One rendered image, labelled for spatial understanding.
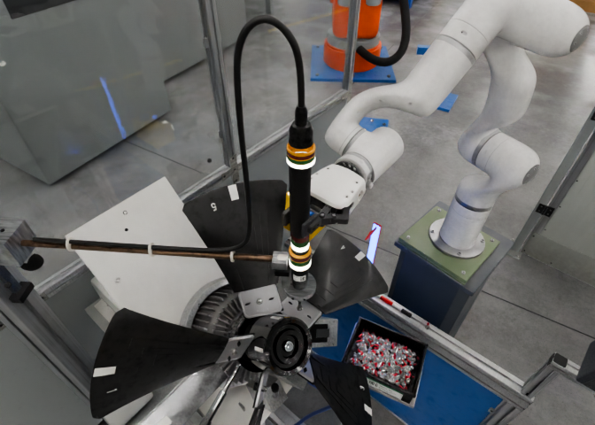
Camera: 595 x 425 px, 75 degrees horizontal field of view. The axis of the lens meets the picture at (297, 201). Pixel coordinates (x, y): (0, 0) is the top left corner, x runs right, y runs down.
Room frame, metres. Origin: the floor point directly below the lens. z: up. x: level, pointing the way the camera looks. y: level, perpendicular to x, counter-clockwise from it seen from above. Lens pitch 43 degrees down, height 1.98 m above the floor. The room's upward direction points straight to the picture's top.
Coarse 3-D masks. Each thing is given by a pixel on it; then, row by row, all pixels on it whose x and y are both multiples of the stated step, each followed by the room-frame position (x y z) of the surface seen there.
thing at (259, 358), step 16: (240, 320) 0.44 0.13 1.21; (256, 320) 0.45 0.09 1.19; (272, 320) 0.41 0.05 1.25; (288, 320) 0.41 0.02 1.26; (256, 336) 0.38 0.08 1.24; (272, 336) 0.37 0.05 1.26; (288, 336) 0.39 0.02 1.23; (304, 336) 0.40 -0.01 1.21; (256, 352) 0.36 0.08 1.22; (272, 352) 0.35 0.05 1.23; (288, 352) 0.36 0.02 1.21; (304, 352) 0.37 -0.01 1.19; (256, 368) 0.37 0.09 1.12; (272, 368) 0.32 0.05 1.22; (288, 368) 0.34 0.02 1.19
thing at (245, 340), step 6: (240, 336) 0.37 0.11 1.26; (246, 336) 0.37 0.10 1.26; (252, 336) 0.38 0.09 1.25; (228, 342) 0.36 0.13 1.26; (234, 342) 0.36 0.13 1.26; (240, 342) 0.37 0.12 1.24; (246, 342) 0.37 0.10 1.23; (228, 348) 0.36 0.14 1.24; (240, 348) 0.37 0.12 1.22; (246, 348) 0.37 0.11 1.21; (222, 354) 0.35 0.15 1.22; (228, 354) 0.36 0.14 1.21; (240, 354) 0.37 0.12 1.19; (222, 360) 0.35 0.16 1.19
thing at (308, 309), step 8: (288, 304) 0.49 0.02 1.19; (296, 304) 0.49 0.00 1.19; (304, 304) 0.49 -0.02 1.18; (288, 312) 0.47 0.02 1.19; (296, 312) 0.47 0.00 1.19; (304, 312) 0.47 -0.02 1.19; (312, 312) 0.47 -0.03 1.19; (320, 312) 0.47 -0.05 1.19; (304, 320) 0.45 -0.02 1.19; (312, 320) 0.45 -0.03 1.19
